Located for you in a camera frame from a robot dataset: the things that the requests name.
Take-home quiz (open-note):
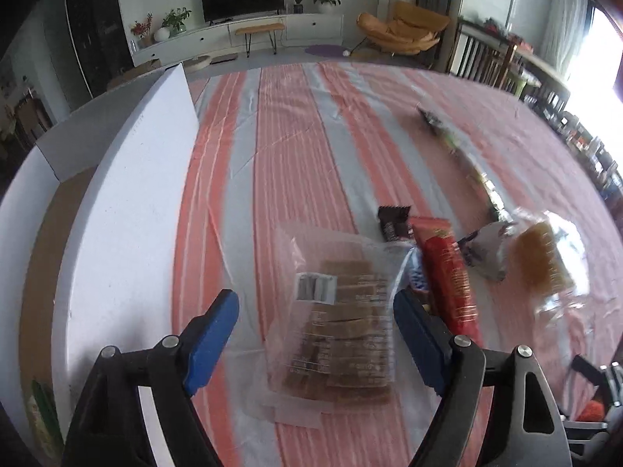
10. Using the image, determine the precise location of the striped bedsheet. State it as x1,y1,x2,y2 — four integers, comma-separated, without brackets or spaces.
170,61,623,467

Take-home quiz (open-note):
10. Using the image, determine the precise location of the silver snack packet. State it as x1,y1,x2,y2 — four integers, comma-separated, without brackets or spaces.
455,221,519,282

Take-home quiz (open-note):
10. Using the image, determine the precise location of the clutter of jars and bottles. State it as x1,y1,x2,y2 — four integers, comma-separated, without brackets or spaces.
550,107,623,195

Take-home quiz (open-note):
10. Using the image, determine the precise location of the white sheer curtain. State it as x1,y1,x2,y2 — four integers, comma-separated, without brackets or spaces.
542,0,592,79

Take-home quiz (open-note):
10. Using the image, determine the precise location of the blue and white snack packet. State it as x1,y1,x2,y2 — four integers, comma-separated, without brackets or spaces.
406,248,431,295

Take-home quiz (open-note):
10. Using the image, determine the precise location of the black glass cabinet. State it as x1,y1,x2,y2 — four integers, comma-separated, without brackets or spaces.
63,0,134,100

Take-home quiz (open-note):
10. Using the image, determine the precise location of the purple floor mat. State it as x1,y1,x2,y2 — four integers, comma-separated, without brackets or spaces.
304,44,346,58

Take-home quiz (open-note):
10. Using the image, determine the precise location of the cardboard box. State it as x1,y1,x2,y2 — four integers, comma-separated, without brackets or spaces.
107,58,164,89

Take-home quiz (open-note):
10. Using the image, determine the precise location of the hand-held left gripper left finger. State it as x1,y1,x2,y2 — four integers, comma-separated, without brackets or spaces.
61,288,240,467

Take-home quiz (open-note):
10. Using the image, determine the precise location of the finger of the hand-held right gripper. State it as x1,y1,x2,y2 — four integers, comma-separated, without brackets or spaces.
560,416,615,455
570,354,623,404

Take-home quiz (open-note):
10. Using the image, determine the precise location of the white television cabinet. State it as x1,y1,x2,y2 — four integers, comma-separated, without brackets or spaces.
131,12,344,66

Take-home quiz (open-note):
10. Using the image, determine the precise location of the orange lounge chair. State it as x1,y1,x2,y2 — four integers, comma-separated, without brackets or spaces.
351,1,451,56

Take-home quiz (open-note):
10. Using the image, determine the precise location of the wooden bench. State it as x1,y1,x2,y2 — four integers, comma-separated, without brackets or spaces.
235,22,286,58

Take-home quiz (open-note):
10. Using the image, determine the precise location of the bagged bread loaf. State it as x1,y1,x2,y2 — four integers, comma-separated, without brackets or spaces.
501,208,602,324

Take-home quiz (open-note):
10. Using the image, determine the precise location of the leafy plant in pot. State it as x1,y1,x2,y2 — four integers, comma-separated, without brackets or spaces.
162,7,192,37

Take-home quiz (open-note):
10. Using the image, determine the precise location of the dark brown chocolate packet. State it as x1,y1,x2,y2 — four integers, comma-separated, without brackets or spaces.
378,204,412,242

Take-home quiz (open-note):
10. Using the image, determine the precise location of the window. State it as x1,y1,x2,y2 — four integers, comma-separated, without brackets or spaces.
565,0,623,122

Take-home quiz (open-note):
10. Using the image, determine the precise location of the red flower arrangement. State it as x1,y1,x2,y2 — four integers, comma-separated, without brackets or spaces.
130,13,154,49

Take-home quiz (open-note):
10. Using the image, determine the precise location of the green snack packet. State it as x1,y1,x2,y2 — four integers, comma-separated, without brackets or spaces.
29,378,64,458

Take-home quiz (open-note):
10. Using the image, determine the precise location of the dark wooden slatted sideboard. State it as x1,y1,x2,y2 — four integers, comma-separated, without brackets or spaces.
450,17,572,103

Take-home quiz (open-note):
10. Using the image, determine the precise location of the white box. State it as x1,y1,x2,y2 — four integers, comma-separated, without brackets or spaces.
0,62,200,467

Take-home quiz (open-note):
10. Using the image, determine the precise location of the clear bag of brown biscuits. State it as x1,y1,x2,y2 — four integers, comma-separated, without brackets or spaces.
248,224,414,429

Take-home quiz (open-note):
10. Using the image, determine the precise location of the long gummy candy packet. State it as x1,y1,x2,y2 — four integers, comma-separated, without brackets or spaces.
417,104,512,222

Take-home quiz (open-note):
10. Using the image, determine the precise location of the red snack packet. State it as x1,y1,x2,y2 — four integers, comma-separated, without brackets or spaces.
408,216,485,348

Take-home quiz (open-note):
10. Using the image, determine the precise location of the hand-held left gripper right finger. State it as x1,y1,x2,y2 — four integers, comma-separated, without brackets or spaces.
393,291,572,467

